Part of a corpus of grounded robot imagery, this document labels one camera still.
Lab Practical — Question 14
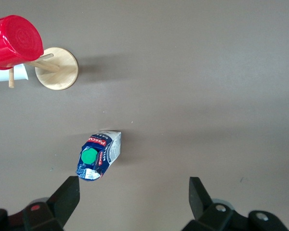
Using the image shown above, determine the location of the small white cup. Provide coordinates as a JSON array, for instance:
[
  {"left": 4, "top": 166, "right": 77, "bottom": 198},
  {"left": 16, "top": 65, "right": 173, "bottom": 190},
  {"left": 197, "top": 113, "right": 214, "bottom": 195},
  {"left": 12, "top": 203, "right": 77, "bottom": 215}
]
[{"left": 0, "top": 63, "right": 29, "bottom": 83}]

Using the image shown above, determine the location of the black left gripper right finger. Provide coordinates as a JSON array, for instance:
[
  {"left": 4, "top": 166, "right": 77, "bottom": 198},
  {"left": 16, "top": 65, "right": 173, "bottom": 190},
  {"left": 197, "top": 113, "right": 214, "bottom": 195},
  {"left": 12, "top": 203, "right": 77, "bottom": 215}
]
[{"left": 183, "top": 177, "right": 235, "bottom": 231}]

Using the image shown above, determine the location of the red plastic cup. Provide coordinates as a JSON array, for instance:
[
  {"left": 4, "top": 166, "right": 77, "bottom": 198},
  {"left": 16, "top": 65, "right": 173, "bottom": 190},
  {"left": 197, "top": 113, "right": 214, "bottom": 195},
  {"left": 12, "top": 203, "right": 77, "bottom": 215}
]
[{"left": 0, "top": 14, "right": 44, "bottom": 71}]

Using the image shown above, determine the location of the blue white milk carton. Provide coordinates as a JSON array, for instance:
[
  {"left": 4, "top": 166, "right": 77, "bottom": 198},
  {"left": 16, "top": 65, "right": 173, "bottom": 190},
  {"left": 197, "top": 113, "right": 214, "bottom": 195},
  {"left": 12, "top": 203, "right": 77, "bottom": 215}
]
[{"left": 76, "top": 130, "right": 122, "bottom": 182}]

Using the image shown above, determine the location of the wooden mug tree stand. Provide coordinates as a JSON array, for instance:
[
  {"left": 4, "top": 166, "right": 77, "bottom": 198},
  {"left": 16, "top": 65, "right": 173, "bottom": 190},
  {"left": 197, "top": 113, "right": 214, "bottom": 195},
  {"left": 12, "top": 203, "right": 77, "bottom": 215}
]
[{"left": 0, "top": 12, "right": 79, "bottom": 91}]

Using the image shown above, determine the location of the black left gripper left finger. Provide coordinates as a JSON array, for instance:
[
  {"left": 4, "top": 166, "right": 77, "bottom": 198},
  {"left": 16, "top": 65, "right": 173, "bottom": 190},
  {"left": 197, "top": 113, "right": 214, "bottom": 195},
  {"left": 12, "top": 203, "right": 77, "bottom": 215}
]
[{"left": 23, "top": 176, "right": 80, "bottom": 231}]

